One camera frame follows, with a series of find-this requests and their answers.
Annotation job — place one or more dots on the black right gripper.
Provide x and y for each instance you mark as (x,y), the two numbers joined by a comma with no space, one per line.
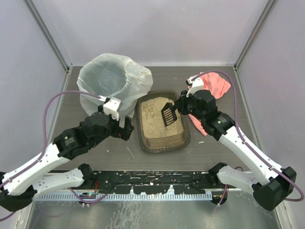
(182,106)

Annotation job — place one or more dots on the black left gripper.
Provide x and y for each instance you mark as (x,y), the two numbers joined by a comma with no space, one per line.
(120,130)

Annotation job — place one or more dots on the black slotted litter scoop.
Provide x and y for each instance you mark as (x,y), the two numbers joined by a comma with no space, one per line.
(169,114)

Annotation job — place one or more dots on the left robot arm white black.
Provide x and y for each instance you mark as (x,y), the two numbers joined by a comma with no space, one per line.
(21,186)

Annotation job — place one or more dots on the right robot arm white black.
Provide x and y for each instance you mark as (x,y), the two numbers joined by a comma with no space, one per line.
(269,183)

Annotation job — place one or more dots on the dark translucent litter box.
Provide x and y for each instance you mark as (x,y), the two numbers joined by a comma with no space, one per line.
(161,144)

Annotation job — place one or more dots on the beige cat litter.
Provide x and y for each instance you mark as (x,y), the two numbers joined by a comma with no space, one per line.
(152,121)

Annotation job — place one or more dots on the pink cloth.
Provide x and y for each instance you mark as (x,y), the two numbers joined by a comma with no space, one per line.
(218,86)

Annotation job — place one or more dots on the translucent plastic trash bag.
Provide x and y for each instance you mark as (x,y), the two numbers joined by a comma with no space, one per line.
(118,76)

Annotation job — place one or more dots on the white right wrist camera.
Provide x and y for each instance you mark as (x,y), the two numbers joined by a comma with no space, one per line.
(194,85)

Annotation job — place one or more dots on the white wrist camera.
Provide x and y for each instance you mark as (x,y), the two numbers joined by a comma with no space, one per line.
(194,85)
(112,107)

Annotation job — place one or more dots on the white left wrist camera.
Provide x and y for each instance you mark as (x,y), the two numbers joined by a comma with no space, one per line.
(112,107)

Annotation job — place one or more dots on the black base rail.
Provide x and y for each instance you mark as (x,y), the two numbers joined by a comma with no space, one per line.
(151,182)

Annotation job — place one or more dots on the grey slotted cable duct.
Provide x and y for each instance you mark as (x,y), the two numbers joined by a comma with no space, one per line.
(170,196)

